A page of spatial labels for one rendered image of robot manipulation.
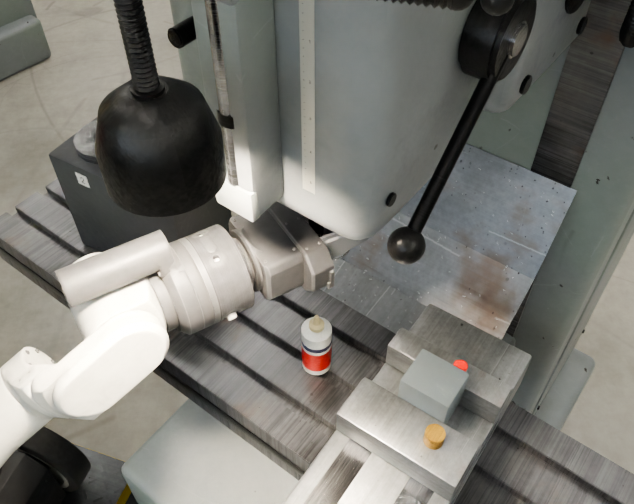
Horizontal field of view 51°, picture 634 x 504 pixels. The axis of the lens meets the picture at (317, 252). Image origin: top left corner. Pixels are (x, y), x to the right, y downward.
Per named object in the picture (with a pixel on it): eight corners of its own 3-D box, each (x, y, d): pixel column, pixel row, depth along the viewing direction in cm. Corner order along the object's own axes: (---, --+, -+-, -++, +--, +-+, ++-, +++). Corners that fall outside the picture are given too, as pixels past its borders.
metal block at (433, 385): (440, 433, 76) (448, 407, 71) (395, 406, 78) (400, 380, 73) (461, 400, 78) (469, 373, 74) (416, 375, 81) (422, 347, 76)
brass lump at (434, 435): (437, 453, 71) (439, 446, 70) (419, 442, 72) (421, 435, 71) (446, 438, 72) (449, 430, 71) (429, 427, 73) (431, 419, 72)
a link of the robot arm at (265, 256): (337, 244, 60) (218, 296, 56) (334, 308, 68) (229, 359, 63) (271, 167, 68) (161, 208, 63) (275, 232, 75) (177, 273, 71)
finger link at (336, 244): (364, 238, 69) (314, 261, 67) (366, 216, 67) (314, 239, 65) (373, 248, 69) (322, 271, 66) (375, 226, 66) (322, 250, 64)
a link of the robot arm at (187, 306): (223, 341, 63) (109, 396, 59) (181, 279, 70) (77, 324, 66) (201, 251, 56) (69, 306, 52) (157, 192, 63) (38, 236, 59)
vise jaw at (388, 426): (450, 503, 71) (455, 488, 69) (335, 430, 77) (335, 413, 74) (474, 459, 75) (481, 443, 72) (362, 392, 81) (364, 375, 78)
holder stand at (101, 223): (191, 297, 99) (168, 201, 84) (81, 244, 107) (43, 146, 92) (236, 246, 106) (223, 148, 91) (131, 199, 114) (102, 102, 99)
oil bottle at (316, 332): (319, 381, 90) (319, 334, 81) (296, 365, 91) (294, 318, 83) (336, 361, 92) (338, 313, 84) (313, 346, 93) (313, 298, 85)
